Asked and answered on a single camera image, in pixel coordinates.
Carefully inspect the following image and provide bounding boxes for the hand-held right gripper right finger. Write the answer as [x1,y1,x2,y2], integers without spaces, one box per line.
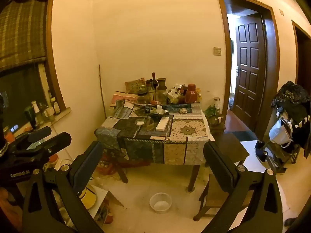
[203,139,291,233]

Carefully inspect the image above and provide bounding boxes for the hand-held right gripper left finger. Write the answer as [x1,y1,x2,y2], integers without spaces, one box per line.
[22,141,105,233]

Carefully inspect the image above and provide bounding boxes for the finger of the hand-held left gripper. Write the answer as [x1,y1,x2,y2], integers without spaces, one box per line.
[16,126,52,148]
[27,132,72,159]

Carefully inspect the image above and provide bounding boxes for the white plastic bowl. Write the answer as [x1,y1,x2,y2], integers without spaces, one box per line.
[149,192,172,214]

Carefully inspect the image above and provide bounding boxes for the person's left forearm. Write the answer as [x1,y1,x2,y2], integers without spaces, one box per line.
[0,189,17,231]

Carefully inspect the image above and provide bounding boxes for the red plastic bag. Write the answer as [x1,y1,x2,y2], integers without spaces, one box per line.
[97,150,127,176]

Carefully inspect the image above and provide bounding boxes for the dark green bottle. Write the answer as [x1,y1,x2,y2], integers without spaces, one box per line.
[24,106,37,130]

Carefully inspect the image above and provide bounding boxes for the white capped clear bottle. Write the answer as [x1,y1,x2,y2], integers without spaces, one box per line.
[32,101,44,125]

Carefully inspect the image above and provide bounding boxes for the small labelled bottle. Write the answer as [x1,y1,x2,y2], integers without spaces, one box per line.
[51,97,61,116]

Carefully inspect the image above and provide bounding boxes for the small wooden side table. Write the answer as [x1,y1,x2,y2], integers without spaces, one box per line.
[208,124,226,140]

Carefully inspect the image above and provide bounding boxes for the yellow hat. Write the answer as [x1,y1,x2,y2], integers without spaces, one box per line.
[80,184,98,210]

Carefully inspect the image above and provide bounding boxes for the dark doormat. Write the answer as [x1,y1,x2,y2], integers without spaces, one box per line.
[229,130,256,142]

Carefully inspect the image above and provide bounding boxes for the patchwork tablecloth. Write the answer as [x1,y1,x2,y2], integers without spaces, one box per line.
[94,102,211,165]

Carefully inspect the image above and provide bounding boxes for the brown labelled jar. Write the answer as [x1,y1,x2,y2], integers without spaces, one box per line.
[210,113,224,126]

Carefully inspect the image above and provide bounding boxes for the green leafy plant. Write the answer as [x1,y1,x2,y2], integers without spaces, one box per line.
[204,105,219,117]

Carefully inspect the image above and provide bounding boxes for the wooden rack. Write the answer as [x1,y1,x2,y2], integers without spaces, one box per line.
[264,138,302,176]

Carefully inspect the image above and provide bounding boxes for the thin wooden stick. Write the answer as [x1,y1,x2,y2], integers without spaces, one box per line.
[98,64,107,120]

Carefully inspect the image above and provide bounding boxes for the white rectangular box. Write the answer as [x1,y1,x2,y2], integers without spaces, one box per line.
[156,117,170,131]

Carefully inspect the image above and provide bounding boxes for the pink floral box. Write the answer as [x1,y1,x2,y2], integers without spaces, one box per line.
[110,91,138,106]

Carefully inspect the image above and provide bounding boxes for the red thermos flask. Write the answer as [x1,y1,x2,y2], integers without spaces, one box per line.
[184,84,198,104]

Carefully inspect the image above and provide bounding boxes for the floral patterned box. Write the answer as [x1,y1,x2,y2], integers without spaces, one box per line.
[125,78,146,94]

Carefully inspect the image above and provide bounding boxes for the dark patterned clothing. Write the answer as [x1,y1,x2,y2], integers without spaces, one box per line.
[270,81,311,158]

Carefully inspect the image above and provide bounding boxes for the dark panelled wooden door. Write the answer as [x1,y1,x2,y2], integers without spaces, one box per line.
[234,16,267,132]

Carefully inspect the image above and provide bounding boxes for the plaid bamboo window blind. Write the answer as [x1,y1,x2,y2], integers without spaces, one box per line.
[0,0,52,72]

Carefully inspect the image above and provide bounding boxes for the wooden door frame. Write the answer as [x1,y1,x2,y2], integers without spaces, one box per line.
[291,20,311,95]
[215,0,280,139]

